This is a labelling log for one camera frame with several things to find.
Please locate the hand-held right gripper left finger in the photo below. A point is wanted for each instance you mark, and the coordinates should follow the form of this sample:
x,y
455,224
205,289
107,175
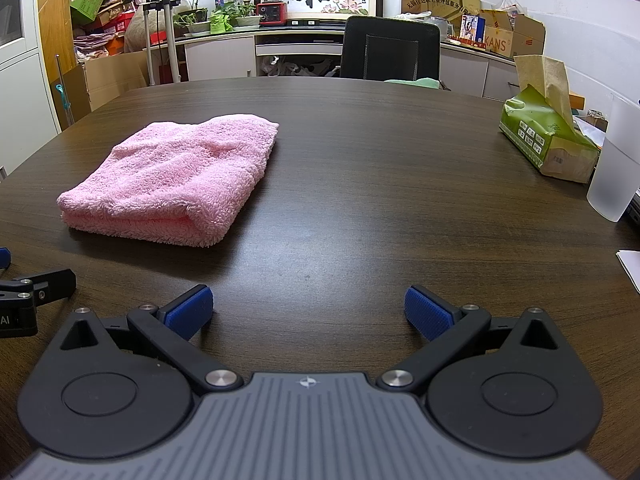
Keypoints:
x,y
192,310

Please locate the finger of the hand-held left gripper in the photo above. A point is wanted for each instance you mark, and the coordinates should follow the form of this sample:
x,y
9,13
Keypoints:
x,y
50,284

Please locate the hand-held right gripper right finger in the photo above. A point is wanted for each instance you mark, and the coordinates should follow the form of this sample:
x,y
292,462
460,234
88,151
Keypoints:
x,y
425,312

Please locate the pink towel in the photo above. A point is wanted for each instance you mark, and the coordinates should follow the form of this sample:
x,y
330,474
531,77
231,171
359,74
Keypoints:
x,y
175,175

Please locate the white metal cabinet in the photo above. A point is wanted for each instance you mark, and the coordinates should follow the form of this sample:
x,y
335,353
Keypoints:
x,y
25,85

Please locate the white paper sheet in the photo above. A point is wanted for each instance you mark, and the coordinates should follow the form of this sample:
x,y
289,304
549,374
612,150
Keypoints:
x,y
632,267

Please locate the green tissue pack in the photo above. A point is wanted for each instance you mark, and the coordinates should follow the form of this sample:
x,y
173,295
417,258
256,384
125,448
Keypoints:
x,y
540,130

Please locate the large plain cardboard box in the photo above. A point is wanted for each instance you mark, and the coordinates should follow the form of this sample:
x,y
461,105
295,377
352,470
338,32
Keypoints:
x,y
115,77

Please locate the green cushion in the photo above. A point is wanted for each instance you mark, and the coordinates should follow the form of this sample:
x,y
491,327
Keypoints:
x,y
420,83

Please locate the frosted plastic cup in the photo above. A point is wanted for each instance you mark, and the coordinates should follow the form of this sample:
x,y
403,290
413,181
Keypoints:
x,y
615,170

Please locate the pile of cloths and boxes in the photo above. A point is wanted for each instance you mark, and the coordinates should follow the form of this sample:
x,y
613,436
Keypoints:
x,y
95,45

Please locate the pile of loose papers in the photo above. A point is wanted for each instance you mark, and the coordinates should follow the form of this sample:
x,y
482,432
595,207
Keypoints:
x,y
592,127

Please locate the white counter cabinet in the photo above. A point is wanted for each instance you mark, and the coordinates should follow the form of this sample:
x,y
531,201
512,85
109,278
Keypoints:
x,y
220,57

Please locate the white metal walking aid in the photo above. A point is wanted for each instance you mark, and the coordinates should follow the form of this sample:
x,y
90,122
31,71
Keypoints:
x,y
150,50

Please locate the orange box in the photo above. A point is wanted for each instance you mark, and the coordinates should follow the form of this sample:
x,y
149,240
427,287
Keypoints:
x,y
576,101

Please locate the wooden shelving unit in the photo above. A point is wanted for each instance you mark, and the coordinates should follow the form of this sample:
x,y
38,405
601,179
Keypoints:
x,y
50,20

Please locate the bags under counter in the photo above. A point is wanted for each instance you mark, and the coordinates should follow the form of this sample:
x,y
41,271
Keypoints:
x,y
295,66

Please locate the black office chair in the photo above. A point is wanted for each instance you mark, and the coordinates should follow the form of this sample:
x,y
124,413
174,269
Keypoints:
x,y
390,50

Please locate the green gift bag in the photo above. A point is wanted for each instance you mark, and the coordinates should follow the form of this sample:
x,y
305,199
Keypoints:
x,y
221,25

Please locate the small blue printed box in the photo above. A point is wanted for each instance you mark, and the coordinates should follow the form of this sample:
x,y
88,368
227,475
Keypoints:
x,y
472,27

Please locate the cardboard box with red print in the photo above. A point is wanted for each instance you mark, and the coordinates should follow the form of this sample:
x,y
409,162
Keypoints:
x,y
525,35

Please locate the small potted plant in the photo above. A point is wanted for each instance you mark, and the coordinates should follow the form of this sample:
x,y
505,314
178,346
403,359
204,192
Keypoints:
x,y
247,17

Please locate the gold lettered board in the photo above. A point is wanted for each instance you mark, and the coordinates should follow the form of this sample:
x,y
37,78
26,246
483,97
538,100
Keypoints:
x,y
435,0

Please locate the white plastic bag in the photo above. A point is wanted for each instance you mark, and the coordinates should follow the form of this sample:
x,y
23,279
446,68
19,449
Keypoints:
x,y
511,5

